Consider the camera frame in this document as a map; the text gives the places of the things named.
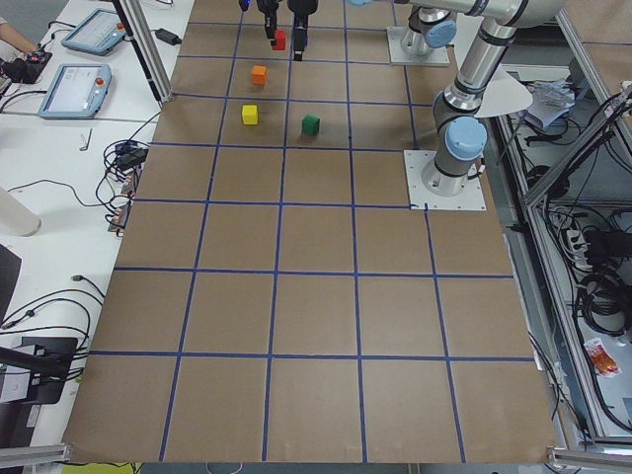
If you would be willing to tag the yellow wooden block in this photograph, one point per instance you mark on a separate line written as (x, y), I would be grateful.
(250, 114)

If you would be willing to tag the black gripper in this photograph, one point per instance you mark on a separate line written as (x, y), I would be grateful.
(302, 6)
(268, 15)

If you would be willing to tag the teach pendant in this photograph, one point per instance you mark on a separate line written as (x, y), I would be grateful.
(97, 34)
(77, 91)

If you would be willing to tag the black joystick controller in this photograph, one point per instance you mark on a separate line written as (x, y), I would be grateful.
(28, 70)

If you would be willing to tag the white power strip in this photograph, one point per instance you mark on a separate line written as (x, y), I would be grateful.
(576, 248)

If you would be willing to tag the lower teach pendant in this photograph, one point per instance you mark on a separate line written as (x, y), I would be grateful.
(77, 91)

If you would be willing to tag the black monitor stand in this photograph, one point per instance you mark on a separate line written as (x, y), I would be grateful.
(35, 371)

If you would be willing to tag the upper teach pendant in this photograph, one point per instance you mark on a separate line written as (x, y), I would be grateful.
(97, 34)

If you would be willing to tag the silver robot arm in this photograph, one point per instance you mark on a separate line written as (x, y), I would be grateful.
(461, 136)
(428, 28)

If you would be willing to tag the white paper sheet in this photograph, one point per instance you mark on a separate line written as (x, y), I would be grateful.
(503, 95)

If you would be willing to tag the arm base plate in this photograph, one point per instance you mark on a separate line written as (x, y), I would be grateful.
(395, 49)
(429, 189)

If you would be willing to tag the orange wooden block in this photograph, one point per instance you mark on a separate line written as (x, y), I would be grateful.
(259, 75)

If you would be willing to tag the metal hex key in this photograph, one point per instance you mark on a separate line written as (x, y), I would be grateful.
(86, 140)

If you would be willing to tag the green wooden block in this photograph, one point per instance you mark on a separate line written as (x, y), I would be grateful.
(310, 125)

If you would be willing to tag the aluminium frame post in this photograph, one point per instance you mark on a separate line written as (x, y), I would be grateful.
(137, 30)

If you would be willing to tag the black power adapter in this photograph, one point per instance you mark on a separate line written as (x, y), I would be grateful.
(167, 37)

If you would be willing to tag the red snack packet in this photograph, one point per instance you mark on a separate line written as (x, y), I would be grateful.
(603, 363)

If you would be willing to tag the red wooden block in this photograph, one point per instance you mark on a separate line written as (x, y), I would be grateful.
(279, 41)

